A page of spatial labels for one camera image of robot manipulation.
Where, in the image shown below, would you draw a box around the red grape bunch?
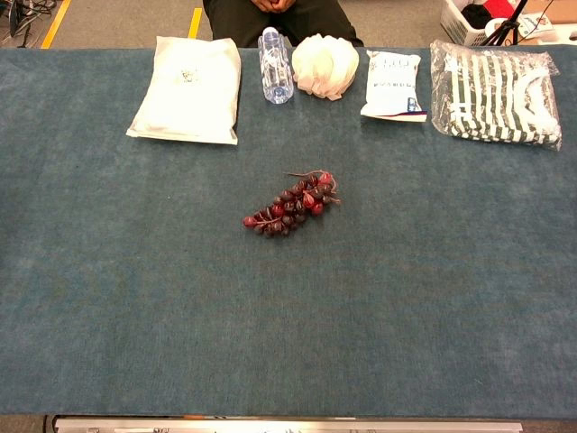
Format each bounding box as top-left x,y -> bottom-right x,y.
242,169 -> 343,239

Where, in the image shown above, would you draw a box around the clear plastic water bottle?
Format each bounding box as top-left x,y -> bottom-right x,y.
257,26 -> 295,106

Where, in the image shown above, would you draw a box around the pink mesh bath sponge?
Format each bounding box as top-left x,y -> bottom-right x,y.
291,32 -> 361,102

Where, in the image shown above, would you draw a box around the white packaged garment bag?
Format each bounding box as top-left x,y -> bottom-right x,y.
125,35 -> 243,146

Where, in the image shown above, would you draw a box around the white printed snack bag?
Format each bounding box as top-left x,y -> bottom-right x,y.
360,49 -> 428,124

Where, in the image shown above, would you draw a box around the blue table cloth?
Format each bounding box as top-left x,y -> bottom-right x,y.
0,44 -> 577,419

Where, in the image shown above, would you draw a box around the person in dark clothes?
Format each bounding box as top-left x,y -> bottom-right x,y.
202,0 -> 365,49

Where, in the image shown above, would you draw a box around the striped shirt in clear bag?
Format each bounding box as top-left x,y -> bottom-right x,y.
429,39 -> 563,152

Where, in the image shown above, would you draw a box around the white laundry basket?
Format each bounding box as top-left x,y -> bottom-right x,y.
440,0 -> 501,48

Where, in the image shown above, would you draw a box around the black tripod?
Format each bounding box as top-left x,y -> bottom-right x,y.
482,0 -> 529,47

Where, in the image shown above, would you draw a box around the cardboard box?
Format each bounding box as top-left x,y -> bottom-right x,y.
522,0 -> 577,24

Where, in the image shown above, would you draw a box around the aluminium frame rail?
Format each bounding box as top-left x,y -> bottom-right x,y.
52,418 -> 524,433

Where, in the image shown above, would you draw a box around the black cables on floor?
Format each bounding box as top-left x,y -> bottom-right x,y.
0,0 -> 58,49

